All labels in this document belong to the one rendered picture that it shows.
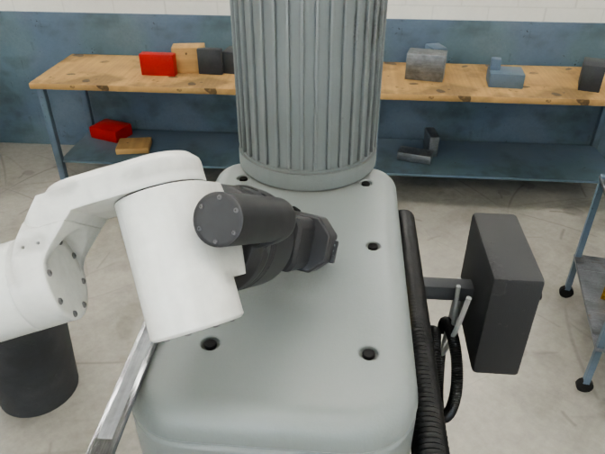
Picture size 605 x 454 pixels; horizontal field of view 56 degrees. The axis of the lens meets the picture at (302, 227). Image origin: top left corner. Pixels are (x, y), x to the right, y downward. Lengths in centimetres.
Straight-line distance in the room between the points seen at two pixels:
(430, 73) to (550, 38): 111
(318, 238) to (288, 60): 24
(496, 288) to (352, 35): 45
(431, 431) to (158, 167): 36
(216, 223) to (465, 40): 463
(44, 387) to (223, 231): 271
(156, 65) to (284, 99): 387
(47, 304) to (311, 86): 42
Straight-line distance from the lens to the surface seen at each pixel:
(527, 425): 305
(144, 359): 52
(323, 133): 72
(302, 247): 52
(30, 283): 40
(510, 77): 441
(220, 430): 49
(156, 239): 37
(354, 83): 72
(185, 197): 38
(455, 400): 107
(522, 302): 96
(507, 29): 498
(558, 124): 537
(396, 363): 52
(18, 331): 42
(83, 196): 39
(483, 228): 103
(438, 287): 102
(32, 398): 306
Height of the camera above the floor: 226
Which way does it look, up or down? 33 degrees down
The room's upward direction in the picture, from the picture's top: straight up
